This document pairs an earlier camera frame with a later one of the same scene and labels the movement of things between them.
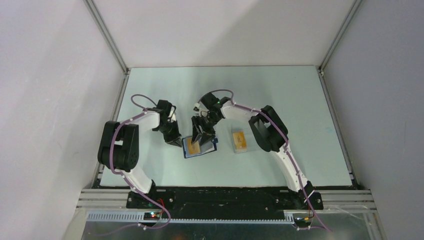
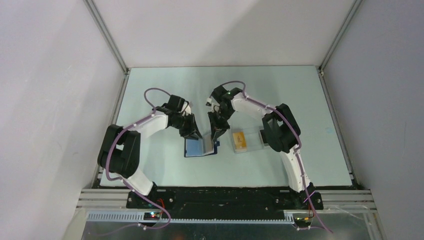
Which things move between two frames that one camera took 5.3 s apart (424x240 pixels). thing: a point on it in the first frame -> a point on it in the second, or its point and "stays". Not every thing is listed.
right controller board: (305, 220) stays
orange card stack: (239, 142) stays
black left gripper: (175, 138) -> (192, 131)
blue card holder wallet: (191, 150) stays
